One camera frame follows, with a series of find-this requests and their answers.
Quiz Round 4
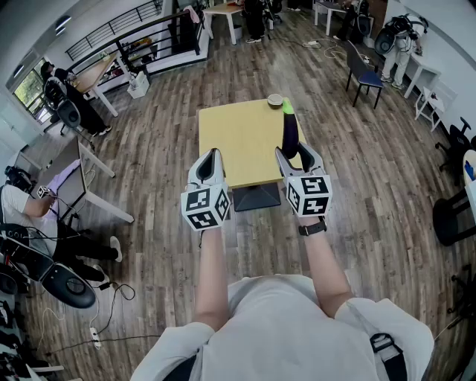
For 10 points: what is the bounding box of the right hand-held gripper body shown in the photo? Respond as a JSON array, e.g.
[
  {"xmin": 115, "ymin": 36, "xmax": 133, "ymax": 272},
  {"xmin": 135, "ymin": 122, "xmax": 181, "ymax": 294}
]
[{"xmin": 283, "ymin": 167, "xmax": 333, "ymax": 219}]

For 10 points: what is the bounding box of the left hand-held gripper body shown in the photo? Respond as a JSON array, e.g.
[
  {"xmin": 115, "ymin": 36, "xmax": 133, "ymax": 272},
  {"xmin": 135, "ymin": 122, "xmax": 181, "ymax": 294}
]
[{"xmin": 180, "ymin": 176, "xmax": 232, "ymax": 233}]

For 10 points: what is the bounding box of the purple eggplant with green stem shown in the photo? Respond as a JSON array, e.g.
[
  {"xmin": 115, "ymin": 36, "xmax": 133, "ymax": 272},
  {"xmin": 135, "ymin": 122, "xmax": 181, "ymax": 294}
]
[{"xmin": 281, "ymin": 97, "xmax": 300, "ymax": 159}]

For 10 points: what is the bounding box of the person's right forearm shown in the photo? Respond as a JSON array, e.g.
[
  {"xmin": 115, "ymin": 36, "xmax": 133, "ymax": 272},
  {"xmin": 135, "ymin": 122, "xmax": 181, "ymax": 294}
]
[{"xmin": 298, "ymin": 216, "xmax": 355, "ymax": 319}]

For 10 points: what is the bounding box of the person's left forearm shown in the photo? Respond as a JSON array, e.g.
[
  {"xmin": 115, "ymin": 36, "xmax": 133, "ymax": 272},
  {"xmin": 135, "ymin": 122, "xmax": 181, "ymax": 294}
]
[{"xmin": 193, "ymin": 224, "xmax": 231, "ymax": 333}]

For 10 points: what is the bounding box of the black wristwatch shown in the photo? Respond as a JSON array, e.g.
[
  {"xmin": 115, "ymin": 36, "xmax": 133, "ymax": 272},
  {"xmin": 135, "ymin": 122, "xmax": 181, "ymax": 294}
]
[{"xmin": 297, "ymin": 219, "xmax": 329, "ymax": 237}]

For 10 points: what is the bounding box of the black table base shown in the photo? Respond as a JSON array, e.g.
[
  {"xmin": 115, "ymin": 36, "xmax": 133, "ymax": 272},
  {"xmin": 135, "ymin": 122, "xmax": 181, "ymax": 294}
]
[{"xmin": 232, "ymin": 182, "xmax": 282, "ymax": 213}]

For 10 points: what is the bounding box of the white storage box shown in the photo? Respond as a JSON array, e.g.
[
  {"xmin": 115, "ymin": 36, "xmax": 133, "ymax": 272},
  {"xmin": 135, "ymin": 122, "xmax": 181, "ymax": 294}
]
[{"xmin": 126, "ymin": 71, "xmax": 151, "ymax": 100}]

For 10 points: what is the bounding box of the dark chair with blue seat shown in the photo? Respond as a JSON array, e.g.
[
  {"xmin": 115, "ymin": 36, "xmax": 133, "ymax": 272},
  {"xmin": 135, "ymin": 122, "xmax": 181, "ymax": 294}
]
[{"xmin": 345, "ymin": 40, "xmax": 385, "ymax": 110}]

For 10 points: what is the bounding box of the grey desk with white legs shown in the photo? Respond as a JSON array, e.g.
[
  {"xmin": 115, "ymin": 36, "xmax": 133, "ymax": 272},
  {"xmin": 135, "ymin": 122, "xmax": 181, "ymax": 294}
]
[{"xmin": 14, "ymin": 136, "xmax": 135, "ymax": 225}]

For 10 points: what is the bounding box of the person's white shirt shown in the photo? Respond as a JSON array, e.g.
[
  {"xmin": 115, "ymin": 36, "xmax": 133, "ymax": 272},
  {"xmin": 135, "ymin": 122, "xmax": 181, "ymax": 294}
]
[{"xmin": 129, "ymin": 274, "xmax": 436, "ymax": 381}]

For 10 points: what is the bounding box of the white slatted chair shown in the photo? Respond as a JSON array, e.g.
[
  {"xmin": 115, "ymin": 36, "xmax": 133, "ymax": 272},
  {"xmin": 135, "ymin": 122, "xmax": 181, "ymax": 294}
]
[{"xmin": 414, "ymin": 79, "xmax": 459, "ymax": 132}]

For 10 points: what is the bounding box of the purple cloth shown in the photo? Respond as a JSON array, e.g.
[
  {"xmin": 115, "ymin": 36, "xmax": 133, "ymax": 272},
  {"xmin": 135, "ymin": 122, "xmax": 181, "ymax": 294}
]
[{"xmin": 45, "ymin": 159, "xmax": 82, "ymax": 196}]

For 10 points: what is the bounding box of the wooden table with white legs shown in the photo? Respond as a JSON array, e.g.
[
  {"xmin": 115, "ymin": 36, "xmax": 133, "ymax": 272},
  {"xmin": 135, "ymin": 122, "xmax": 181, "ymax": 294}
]
[{"xmin": 71, "ymin": 53, "xmax": 120, "ymax": 118}]

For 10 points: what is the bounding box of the black round stool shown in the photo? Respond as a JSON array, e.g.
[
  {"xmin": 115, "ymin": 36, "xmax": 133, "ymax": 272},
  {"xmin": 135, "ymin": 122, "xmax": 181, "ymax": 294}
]
[{"xmin": 431, "ymin": 188, "xmax": 476, "ymax": 247}]

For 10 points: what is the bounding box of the black metal railing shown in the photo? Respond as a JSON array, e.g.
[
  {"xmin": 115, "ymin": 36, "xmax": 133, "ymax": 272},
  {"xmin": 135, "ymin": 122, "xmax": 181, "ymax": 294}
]
[{"xmin": 65, "ymin": 0, "xmax": 206, "ymax": 77}]

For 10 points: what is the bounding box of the black office chair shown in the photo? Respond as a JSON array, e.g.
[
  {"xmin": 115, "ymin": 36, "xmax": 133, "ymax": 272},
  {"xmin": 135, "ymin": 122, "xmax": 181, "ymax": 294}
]
[{"xmin": 434, "ymin": 116, "xmax": 476, "ymax": 187}]

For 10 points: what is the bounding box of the white table with wooden top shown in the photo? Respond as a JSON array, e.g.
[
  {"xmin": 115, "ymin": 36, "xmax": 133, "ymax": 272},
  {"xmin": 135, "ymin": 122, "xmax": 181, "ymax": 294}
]
[{"xmin": 202, "ymin": 2, "xmax": 245, "ymax": 46}]

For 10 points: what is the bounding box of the window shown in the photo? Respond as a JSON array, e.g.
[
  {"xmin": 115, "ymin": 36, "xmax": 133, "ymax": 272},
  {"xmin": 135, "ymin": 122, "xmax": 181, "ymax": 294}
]
[{"xmin": 12, "ymin": 58, "xmax": 52, "ymax": 117}]

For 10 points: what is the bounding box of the white floor cable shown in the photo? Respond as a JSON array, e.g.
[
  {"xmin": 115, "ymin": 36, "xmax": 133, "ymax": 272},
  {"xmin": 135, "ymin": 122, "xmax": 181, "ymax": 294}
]
[{"xmin": 302, "ymin": 36, "xmax": 350, "ymax": 60}]

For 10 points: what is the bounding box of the black floor cable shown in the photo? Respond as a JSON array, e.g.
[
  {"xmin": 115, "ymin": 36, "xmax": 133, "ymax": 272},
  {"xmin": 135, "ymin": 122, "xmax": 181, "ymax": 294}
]
[{"xmin": 43, "ymin": 281, "xmax": 161, "ymax": 355}]

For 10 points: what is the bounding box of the white wall desk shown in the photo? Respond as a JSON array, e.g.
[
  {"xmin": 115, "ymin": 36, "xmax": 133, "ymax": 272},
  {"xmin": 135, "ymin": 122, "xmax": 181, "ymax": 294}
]
[{"xmin": 402, "ymin": 51, "xmax": 443, "ymax": 100}]

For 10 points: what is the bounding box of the black harness strap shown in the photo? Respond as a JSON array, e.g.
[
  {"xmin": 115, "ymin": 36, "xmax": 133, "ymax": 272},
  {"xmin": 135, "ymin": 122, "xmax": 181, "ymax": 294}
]
[{"xmin": 369, "ymin": 332, "xmax": 411, "ymax": 381}]

